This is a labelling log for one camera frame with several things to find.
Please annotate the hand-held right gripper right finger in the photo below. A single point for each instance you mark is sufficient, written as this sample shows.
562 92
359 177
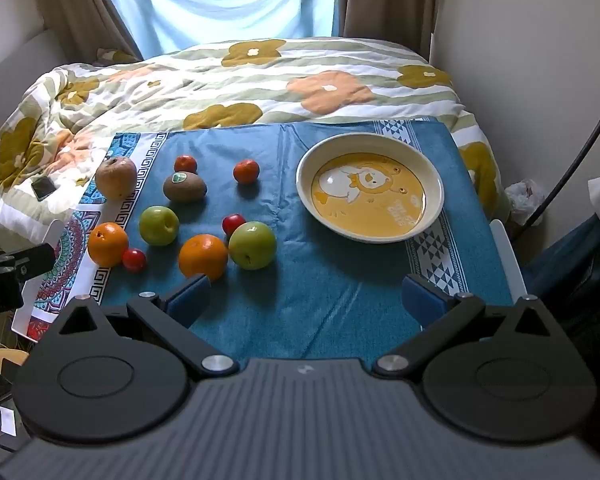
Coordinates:
421 299

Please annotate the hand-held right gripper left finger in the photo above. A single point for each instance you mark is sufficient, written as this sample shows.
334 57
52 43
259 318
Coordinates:
190 301

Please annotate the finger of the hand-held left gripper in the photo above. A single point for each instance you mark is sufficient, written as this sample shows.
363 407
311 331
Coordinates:
32 260

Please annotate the orange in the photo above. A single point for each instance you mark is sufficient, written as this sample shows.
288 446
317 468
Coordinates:
203 257
108 244

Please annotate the green apple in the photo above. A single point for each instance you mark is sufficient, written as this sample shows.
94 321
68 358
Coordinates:
159 225
252 245

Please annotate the brown kiwi with green sticker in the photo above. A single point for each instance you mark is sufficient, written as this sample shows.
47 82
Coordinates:
184 187

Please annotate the cream bowl with cartoon print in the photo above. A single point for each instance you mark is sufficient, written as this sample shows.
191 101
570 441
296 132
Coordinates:
370 195

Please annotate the brown russet apple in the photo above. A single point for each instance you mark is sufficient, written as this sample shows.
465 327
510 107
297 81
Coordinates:
116 177

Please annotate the patterned colourful mat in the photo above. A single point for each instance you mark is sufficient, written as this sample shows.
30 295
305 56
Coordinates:
87 240

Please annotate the tan wooden furniture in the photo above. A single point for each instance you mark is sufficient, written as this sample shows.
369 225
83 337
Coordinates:
2 360

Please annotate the small dark red tomato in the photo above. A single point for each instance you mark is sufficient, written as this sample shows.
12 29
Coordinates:
233 223
134 259

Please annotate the black smartphone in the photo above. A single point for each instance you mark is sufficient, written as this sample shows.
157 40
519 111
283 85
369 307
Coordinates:
44 188

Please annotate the blue table cloth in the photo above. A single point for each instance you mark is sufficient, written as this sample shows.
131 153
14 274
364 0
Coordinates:
310 285

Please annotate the white paper slip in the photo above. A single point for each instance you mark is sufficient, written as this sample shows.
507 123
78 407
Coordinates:
8 421

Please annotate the small orange-red tomato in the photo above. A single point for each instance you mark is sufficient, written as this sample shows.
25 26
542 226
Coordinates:
185 164
246 171

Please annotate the white plastic bag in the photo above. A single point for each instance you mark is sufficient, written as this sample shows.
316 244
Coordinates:
525 202

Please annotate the dark blue cloth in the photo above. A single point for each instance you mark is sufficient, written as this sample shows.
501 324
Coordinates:
575 260

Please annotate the yellow floral pillow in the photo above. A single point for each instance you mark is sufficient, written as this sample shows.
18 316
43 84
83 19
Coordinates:
114 55

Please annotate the floral striped blanket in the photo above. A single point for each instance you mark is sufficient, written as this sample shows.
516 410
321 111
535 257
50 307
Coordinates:
230 80

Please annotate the brown curtain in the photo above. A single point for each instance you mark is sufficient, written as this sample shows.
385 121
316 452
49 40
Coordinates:
387 2
80 5

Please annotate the light blue sheet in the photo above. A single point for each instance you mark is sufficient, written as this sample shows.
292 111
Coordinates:
220 2

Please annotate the grey padded bed frame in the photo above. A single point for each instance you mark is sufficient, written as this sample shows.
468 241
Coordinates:
15 70

